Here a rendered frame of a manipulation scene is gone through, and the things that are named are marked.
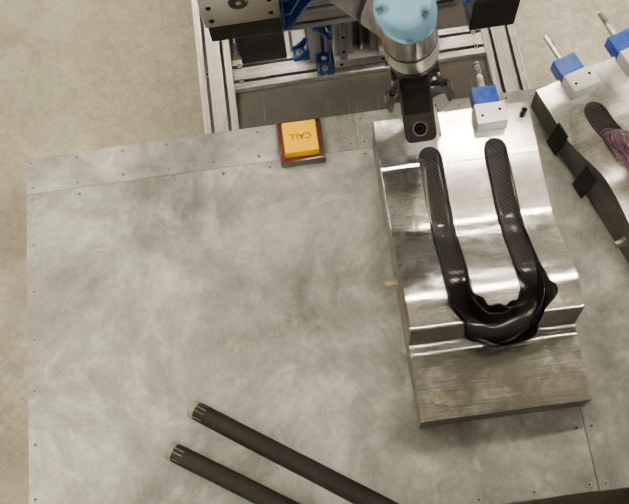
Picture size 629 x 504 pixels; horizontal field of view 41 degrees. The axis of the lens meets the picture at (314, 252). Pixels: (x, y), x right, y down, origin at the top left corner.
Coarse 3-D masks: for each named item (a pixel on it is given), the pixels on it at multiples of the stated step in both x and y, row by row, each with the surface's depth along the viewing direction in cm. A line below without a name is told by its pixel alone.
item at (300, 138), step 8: (304, 120) 147; (312, 120) 147; (288, 128) 146; (296, 128) 146; (304, 128) 146; (312, 128) 146; (288, 136) 146; (296, 136) 146; (304, 136) 146; (312, 136) 146; (288, 144) 145; (296, 144) 145; (304, 144) 145; (312, 144) 145; (288, 152) 145; (296, 152) 145; (304, 152) 145; (312, 152) 146
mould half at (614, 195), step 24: (600, 72) 145; (552, 96) 144; (600, 96) 143; (624, 96) 143; (552, 120) 143; (576, 120) 142; (624, 120) 141; (576, 144) 140; (600, 144) 139; (576, 168) 142; (600, 168) 135; (624, 168) 134; (600, 192) 137; (624, 192) 133; (600, 216) 141; (624, 216) 133
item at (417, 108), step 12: (408, 84) 118; (420, 84) 118; (408, 96) 119; (420, 96) 119; (408, 108) 120; (420, 108) 119; (432, 108) 119; (408, 120) 120; (420, 120) 120; (432, 120) 120; (408, 132) 121; (420, 132) 120; (432, 132) 120
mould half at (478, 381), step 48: (384, 144) 138; (432, 144) 138; (480, 144) 137; (528, 144) 137; (384, 192) 136; (480, 192) 135; (528, 192) 135; (432, 240) 132; (480, 240) 131; (432, 288) 125; (480, 288) 125; (576, 288) 124; (432, 336) 127; (576, 336) 129; (432, 384) 128; (480, 384) 127; (528, 384) 127; (576, 384) 127
